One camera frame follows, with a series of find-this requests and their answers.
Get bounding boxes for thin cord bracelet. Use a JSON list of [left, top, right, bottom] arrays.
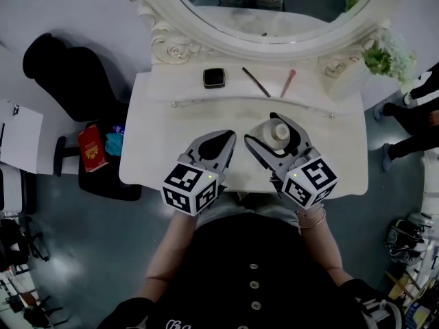
[[296, 206, 324, 219]]

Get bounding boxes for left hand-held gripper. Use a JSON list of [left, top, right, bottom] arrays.
[[162, 130, 238, 216]]

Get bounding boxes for teal cloth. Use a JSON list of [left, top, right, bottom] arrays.
[[104, 132, 124, 158]]

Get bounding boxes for black compact case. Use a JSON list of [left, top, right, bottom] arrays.
[[202, 67, 226, 89]]

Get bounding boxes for white flower bouquet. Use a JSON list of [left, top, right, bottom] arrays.
[[361, 28, 418, 86]]

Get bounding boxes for white dressing table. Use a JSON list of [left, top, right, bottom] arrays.
[[118, 63, 370, 198]]

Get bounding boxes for black mesh office chair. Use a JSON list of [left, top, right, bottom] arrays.
[[0, 214, 51, 273]]

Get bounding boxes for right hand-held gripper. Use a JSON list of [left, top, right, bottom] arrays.
[[244, 112, 339, 210]]

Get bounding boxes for person's right forearm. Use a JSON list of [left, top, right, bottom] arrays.
[[296, 206, 348, 287]]

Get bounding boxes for grey device with cables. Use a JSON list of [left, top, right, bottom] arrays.
[[383, 212, 434, 266]]

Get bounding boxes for person's grey trousers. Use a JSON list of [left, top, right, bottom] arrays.
[[197, 190, 300, 233]]

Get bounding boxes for red book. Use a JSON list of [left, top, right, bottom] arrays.
[[77, 123, 110, 173]]

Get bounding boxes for white desk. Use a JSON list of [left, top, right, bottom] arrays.
[[0, 98, 45, 175]]

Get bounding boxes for black makeup pencil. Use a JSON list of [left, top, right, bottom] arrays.
[[241, 66, 272, 98]]

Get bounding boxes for person's left forearm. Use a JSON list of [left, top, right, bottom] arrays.
[[143, 212, 200, 304]]

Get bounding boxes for person's black buttoned shirt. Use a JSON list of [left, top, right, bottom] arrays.
[[97, 212, 403, 329]]

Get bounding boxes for silver bangle bracelet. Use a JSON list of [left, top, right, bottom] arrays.
[[298, 208, 327, 230]]

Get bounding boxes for grey backpack strap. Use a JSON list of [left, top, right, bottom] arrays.
[[355, 296, 403, 329]]

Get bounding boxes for small clear glass jar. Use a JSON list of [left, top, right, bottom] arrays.
[[252, 120, 292, 152]]

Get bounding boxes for pink makeup brush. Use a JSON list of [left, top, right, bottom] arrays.
[[280, 69, 297, 99]]

